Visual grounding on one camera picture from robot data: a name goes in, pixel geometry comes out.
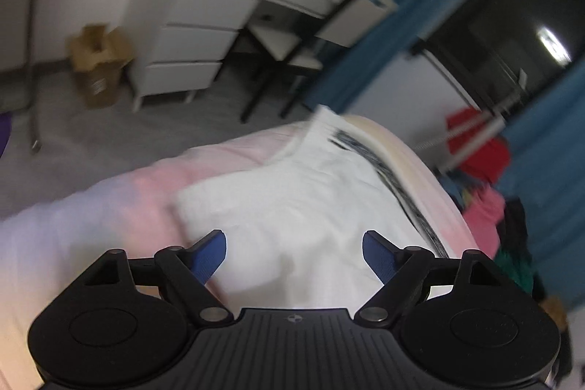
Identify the purple object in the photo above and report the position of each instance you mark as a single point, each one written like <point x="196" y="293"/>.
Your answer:
<point x="3" y="134"/>

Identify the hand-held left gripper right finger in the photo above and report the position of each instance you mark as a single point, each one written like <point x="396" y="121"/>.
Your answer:
<point x="379" y="253"/>

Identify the pink garment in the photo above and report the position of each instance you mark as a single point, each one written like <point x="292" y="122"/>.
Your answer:
<point x="484" y="212"/>

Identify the white pants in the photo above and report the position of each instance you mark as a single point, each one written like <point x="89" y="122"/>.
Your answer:
<point x="297" y="198"/>

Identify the cardboard box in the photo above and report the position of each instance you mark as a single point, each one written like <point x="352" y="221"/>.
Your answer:
<point x="98" y="74"/>

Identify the bed with pastel sheet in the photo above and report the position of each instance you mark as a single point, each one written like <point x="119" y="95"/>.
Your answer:
<point x="91" y="212"/>

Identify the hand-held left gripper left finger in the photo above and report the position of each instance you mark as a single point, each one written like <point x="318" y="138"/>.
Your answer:
<point x="210" y="253"/>

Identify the black garment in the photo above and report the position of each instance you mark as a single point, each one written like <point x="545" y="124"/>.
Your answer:
<point x="516" y="225"/>

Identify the green garment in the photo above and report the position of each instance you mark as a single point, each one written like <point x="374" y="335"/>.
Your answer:
<point x="516" y="271"/>

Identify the red garment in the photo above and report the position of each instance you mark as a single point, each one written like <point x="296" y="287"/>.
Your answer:
<point x="484" y="161"/>

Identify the dark window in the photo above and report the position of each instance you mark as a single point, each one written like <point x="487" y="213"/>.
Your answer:
<point x="493" y="33"/>

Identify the white dresser desk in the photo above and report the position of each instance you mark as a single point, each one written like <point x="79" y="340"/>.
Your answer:
<point x="183" y="38"/>

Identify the beige black-framed chair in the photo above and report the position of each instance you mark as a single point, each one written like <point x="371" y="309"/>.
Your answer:
<point x="361" y="13"/>

